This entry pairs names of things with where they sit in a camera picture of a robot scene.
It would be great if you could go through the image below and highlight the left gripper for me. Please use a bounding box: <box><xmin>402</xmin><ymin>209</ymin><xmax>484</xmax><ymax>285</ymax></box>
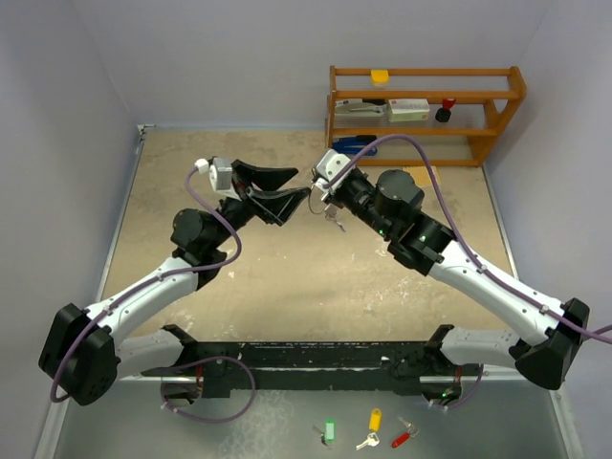
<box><xmin>208</xmin><ymin>162</ymin><xmax>309</xmax><ymax>249</ymax></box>

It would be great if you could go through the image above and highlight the large metal keyring with clips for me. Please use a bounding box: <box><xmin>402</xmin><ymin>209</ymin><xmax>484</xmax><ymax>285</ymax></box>
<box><xmin>307</xmin><ymin>185</ymin><xmax>346</xmax><ymax>232</ymax></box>

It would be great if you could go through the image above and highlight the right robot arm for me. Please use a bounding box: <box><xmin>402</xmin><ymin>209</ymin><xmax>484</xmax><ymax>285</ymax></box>
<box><xmin>314</xmin><ymin>163</ymin><xmax>590</xmax><ymax>390</ymax></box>

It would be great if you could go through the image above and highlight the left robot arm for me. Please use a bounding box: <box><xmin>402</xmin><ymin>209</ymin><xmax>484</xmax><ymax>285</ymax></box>
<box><xmin>38</xmin><ymin>157</ymin><xmax>309</xmax><ymax>405</ymax></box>

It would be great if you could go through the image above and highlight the blue stapler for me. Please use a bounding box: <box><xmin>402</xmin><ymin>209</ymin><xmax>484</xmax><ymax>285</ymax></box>
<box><xmin>331</xmin><ymin>135</ymin><xmax>377</xmax><ymax>156</ymax></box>

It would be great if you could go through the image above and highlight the brown envelope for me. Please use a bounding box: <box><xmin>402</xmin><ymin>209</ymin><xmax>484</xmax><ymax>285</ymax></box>
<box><xmin>403</xmin><ymin>165</ymin><xmax>440</xmax><ymax>188</ymax></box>

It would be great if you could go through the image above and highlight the white stapler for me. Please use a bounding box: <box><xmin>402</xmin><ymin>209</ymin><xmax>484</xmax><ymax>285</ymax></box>
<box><xmin>335</xmin><ymin>98</ymin><xmax>386</xmax><ymax>118</ymax></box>

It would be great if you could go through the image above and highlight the white red cardboard box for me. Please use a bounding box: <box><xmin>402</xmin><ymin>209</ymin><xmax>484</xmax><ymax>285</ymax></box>
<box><xmin>387</xmin><ymin>98</ymin><xmax>430</xmax><ymax>122</ymax></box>

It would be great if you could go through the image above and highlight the red black stamp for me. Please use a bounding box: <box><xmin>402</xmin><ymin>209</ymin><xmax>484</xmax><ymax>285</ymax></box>
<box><xmin>435</xmin><ymin>98</ymin><xmax>456</xmax><ymax>123</ymax></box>

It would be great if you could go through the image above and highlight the yellow small box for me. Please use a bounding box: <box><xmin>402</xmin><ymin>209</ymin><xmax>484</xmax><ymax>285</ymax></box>
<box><xmin>370</xmin><ymin>69</ymin><xmax>390</xmax><ymax>88</ymax></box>

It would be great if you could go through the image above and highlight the wooden shelf rack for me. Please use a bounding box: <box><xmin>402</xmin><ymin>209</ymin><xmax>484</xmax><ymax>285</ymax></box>
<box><xmin>325</xmin><ymin>66</ymin><xmax>527</xmax><ymax>166</ymax></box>

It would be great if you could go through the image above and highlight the yellow tag key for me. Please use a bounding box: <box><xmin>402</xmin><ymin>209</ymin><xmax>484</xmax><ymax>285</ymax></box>
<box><xmin>355</xmin><ymin>408</ymin><xmax>383</xmax><ymax>451</ymax></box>

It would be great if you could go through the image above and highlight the red tag key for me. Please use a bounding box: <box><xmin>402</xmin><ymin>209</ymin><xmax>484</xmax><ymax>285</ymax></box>
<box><xmin>390</xmin><ymin>416</ymin><xmax>419</xmax><ymax>449</ymax></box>

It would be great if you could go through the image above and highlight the green tag key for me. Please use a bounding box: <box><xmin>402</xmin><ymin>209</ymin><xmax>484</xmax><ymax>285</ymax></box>
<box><xmin>312</xmin><ymin>418</ymin><xmax>336</xmax><ymax>448</ymax></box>

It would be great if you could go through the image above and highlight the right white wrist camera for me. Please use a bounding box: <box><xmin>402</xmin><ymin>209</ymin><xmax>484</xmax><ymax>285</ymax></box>
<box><xmin>313</xmin><ymin>149</ymin><xmax>355</xmax><ymax>194</ymax></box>

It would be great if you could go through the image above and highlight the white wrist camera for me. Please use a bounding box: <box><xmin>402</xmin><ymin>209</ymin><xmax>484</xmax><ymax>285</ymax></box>
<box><xmin>194</xmin><ymin>157</ymin><xmax>240</xmax><ymax>200</ymax></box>
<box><xmin>313</xmin><ymin>149</ymin><xmax>355</xmax><ymax>194</ymax></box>

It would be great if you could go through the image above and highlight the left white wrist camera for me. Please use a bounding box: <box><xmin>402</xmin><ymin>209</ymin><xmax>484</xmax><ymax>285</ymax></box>
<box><xmin>194</xmin><ymin>157</ymin><xmax>240</xmax><ymax>200</ymax></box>

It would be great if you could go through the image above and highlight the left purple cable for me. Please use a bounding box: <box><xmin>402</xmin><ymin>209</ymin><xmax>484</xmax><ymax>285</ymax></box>
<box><xmin>50</xmin><ymin>169</ymin><xmax>258</xmax><ymax>425</ymax></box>

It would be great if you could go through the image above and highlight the purple cable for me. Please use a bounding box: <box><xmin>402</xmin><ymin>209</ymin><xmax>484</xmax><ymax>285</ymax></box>
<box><xmin>50</xmin><ymin>169</ymin><xmax>258</xmax><ymax>425</ymax></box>
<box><xmin>327</xmin><ymin>134</ymin><xmax>612</xmax><ymax>413</ymax></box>

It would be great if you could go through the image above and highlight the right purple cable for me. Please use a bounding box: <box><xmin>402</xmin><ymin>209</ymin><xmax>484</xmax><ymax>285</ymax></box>
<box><xmin>327</xmin><ymin>134</ymin><xmax>612</xmax><ymax>413</ymax></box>

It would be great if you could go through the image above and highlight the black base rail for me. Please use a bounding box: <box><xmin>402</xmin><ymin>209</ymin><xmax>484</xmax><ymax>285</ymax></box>
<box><xmin>144</xmin><ymin>325</ymin><xmax>480</xmax><ymax>404</ymax></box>

